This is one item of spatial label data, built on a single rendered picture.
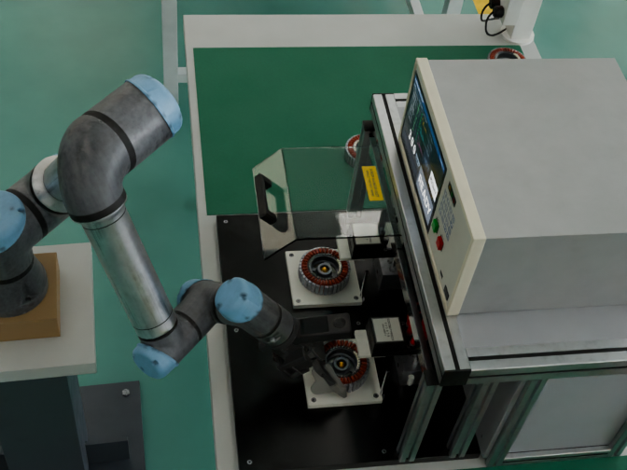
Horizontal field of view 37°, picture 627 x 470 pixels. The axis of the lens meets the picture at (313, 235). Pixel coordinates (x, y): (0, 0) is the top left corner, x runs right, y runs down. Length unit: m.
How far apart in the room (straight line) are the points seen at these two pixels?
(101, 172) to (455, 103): 0.63
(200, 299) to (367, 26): 1.28
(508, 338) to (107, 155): 0.72
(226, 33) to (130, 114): 1.21
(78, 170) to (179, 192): 1.80
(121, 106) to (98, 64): 2.25
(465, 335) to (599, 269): 0.25
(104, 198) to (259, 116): 1.01
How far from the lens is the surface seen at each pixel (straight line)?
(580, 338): 1.66
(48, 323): 1.96
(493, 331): 1.62
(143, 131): 1.51
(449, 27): 2.83
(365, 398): 1.89
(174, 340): 1.67
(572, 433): 1.89
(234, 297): 1.65
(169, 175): 3.31
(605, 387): 1.76
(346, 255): 1.97
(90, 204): 1.48
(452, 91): 1.70
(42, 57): 3.81
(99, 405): 2.76
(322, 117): 2.45
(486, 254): 1.50
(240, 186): 2.25
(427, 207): 1.70
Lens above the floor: 2.39
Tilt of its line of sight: 49 degrees down
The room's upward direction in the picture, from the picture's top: 9 degrees clockwise
